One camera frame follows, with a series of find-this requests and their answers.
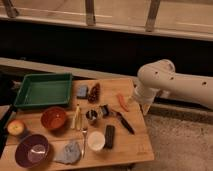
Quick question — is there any yellow banana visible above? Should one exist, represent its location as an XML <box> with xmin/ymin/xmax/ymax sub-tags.
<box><xmin>71</xmin><ymin>105</ymin><xmax>82</xmax><ymax>131</ymax></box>

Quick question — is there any red yellow apple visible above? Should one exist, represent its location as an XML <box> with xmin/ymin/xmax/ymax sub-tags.
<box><xmin>7</xmin><ymin>120</ymin><xmax>25</xmax><ymax>136</ymax></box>

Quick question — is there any orange bowl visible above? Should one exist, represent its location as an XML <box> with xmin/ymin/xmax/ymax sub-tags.
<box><xmin>41</xmin><ymin>106</ymin><xmax>67</xmax><ymax>131</ymax></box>

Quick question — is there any white cup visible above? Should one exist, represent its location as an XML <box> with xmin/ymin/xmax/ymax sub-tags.
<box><xmin>87</xmin><ymin>131</ymin><xmax>105</xmax><ymax>152</ymax></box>

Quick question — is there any blue sponge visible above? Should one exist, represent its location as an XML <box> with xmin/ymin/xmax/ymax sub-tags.
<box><xmin>77</xmin><ymin>85</ymin><xmax>88</xmax><ymax>99</ymax></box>

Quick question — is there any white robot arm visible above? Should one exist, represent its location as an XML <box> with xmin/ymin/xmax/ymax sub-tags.
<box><xmin>132</xmin><ymin>59</ymin><xmax>213</xmax><ymax>114</ymax></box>

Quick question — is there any grey cloth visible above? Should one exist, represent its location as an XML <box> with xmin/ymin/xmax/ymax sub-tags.
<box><xmin>54</xmin><ymin>140</ymin><xmax>81</xmax><ymax>164</ymax></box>

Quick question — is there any black rectangular block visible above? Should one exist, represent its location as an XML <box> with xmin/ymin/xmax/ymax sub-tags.
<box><xmin>105</xmin><ymin>125</ymin><xmax>115</xmax><ymax>149</ymax></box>

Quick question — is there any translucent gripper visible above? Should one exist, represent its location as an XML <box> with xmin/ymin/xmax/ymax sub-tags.
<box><xmin>133</xmin><ymin>87</ymin><xmax>157</xmax><ymax>115</ymax></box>

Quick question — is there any small dark object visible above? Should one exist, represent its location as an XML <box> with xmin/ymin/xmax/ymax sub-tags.
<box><xmin>100</xmin><ymin>105</ymin><xmax>109</xmax><ymax>117</ymax></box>

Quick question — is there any purple bowl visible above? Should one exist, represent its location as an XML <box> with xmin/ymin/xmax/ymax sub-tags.
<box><xmin>15</xmin><ymin>134</ymin><xmax>50</xmax><ymax>168</ymax></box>

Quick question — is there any orange carrot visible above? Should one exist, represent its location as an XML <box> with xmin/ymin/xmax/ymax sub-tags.
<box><xmin>116</xmin><ymin>93</ymin><xmax>129</xmax><ymax>112</ymax></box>

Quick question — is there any metal fork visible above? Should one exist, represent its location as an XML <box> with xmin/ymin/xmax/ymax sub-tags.
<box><xmin>82</xmin><ymin>125</ymin><xmax>88</xmax><ymax>158</ymax></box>

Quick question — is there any green plastic tray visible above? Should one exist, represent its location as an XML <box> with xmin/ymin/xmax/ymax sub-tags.
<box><xmin>14</xmin><ymin>73</ymin><xmax>73</xmax><ymax>110</ymax></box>

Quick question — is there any brown pine cone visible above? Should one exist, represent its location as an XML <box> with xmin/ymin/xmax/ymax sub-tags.
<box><xmin>88</xmin><ymin>83</ymin><xmax>100</xmax><ymax>103</ymax></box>

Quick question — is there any metal cup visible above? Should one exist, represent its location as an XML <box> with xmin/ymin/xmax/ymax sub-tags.
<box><xmin>86</xmin><ymin>110</ymin><xmax>98</xmax><ymax>125</ymax></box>

